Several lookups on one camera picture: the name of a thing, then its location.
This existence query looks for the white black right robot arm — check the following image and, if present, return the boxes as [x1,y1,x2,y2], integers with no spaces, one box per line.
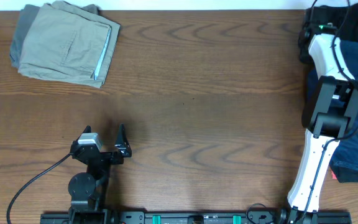
[278,22,358,223]

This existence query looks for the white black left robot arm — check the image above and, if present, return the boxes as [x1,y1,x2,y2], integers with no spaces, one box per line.
[68,123,132,223]

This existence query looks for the khaki folded trousers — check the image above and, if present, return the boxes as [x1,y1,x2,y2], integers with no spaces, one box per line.
[18,1,120,88]

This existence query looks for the grey folded garment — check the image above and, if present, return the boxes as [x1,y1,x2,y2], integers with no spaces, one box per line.
[10,1,111,78]

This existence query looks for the black garment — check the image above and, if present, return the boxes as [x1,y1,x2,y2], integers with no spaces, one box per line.
[298,2,358,184]

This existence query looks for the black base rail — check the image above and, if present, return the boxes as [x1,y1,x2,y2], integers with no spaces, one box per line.
[40,210,352,224]

